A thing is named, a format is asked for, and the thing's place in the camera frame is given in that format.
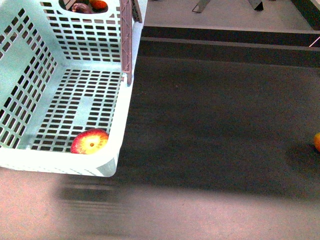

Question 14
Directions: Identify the grey metal stand leg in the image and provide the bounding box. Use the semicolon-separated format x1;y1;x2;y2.
192;0;211;13
248;0;264;12

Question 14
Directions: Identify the light blue plastic basket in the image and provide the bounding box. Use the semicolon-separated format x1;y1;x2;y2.
0;0;148;177

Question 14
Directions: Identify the dark red fruit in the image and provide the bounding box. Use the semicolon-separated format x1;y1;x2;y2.
71;2;93;14

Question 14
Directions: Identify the red yellow apple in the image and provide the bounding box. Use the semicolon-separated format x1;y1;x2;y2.
70;128;109;155

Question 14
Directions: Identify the yellow fruit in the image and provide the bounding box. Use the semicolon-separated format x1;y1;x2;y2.
313;132;320;152

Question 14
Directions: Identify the orange red apple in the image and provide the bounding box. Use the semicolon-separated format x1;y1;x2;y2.
89;0;108;11

